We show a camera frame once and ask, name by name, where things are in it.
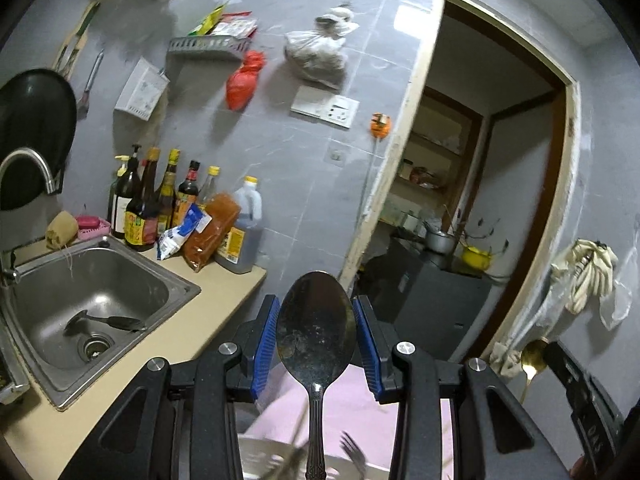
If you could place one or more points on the loofah sponge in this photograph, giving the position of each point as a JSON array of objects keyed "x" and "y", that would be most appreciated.
[{"x": 62, "y": 227}]

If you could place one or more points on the white hanging gloves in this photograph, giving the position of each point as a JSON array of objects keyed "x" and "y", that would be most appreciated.
[{"x": 590, "y": 280}]

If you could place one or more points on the white blue packet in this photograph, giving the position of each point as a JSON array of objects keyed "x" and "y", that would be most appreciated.
[{"x": 177, "y": 235}]

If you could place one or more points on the orange brown packet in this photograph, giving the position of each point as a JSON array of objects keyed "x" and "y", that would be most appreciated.
[{"x": 210, "y": 235}]

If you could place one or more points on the dark grey cabinet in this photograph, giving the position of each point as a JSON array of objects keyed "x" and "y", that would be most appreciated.
[{"x": 430, "y": 300}]

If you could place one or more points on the red white packet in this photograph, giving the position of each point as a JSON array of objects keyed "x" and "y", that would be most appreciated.
[{"x": 240, "y": 25}]

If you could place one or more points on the small wall socket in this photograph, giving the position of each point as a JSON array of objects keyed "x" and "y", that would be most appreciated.
[{"x": 336, "y": 156}]

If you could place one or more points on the pink floral tablecloth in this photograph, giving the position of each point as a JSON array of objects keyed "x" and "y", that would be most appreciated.
[{"x": 345, "y": 400}]

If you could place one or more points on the grey wall shelf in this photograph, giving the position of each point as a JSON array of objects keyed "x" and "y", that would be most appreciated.
[{"x": 205, "y": 46}]

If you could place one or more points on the brown cap sauce bottle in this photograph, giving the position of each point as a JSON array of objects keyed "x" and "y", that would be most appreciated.
[{"x": 140, "y": 225}]

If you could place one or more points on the large steel fork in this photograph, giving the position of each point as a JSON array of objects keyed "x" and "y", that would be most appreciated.
[{"x": 352, "y": 452}]

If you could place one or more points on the gold spoon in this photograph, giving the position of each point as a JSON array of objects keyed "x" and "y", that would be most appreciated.
[{"x": 532, "y": 355}]

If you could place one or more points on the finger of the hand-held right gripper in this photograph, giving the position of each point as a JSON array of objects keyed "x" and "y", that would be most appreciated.
[{"x": 565, "y": 370}]

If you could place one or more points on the steel faucet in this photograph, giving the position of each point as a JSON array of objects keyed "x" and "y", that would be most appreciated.
[{"x": 30, "y": 152}]

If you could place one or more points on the steel pot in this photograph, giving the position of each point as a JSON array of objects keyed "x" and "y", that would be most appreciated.
[{"x": 440, "y": 241}]

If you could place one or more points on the empty clear plastic bag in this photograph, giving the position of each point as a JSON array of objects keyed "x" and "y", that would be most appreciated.
[{"x": 617, "y": 305}]

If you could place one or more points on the orange plug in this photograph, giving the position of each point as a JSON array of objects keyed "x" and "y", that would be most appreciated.
[{"x": 381, "y": 126}]

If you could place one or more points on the steel kitchen sink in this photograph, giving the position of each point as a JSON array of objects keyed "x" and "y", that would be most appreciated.
[{"x": 125, "y": 280}]

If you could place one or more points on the long clear plastic bag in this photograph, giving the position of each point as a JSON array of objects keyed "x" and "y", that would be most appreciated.
[{"x": 537, "y": 320}]

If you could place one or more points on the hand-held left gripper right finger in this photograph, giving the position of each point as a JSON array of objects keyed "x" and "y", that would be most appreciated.
[{"x": 367, "y": 355}]

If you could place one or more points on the white plastic utensil holder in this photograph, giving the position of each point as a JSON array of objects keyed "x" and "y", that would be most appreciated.
[{"x": 255, "y": 460}]

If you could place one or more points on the large dark liquid jug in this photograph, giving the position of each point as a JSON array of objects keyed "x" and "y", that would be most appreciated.
[{"x": 245, "y": 240}]

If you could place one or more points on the hanging wooden utensil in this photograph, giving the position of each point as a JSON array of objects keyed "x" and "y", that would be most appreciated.
[{"x": 75, "y": 42}]

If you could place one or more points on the pink soap dish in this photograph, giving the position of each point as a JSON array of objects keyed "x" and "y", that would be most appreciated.
[{"x": 92, "y": 226}]

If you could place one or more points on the clear filled plastic bag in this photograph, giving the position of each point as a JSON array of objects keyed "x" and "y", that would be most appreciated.
[{"x": 317, "y": 55}]

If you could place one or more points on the yellow green packet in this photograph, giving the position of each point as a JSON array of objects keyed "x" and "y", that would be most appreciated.
[{"x": 207, "y": 22}]

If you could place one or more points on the white paper wall box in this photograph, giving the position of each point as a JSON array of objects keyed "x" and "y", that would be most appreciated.
[{"x": 140, "y": 92}]

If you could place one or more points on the wooden shelves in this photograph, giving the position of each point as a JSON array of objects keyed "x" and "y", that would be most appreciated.
[{"x": 465, "y": 160}]

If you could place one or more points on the red plastic bag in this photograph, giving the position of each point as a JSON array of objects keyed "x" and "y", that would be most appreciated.
[{"x": 242, "y": 82}]

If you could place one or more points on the beige door frame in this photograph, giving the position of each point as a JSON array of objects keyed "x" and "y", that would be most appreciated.
[{"x": 562, "y": 185}]

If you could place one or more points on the red cap sauce bottle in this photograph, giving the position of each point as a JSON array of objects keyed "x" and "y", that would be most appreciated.
[{"x": 187, "y": 192}]

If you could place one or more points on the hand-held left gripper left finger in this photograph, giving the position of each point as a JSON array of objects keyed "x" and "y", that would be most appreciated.
[{"x": 265, "y": 355}]

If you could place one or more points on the yellow cap sauce bottle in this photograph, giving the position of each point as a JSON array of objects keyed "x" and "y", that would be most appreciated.
[{"x": 167, "y": 195}]

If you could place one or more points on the clear glass bottle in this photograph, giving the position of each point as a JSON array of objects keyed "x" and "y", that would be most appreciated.
[{"x": 210, "y": 185}]

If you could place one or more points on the white switch panel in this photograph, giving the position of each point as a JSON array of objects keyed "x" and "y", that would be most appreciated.
[{"x": 325, "y": 107}]

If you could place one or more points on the knotted white cloth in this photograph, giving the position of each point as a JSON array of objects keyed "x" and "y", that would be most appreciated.
[{"x": 506, "y": 357}]

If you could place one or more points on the yellow container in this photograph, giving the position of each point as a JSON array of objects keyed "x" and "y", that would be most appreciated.
[{"x": 475, "y": 257}]

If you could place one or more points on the black pan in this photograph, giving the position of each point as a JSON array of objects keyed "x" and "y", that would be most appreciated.
[{"x": 35, "y": 120}]

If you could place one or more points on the dark pump bottle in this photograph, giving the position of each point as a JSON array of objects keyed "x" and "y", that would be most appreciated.
[{"x": 122, "y": 200}]

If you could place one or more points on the black spatula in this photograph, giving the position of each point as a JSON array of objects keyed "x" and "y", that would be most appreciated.
[{"x": 120, "y": 322}]

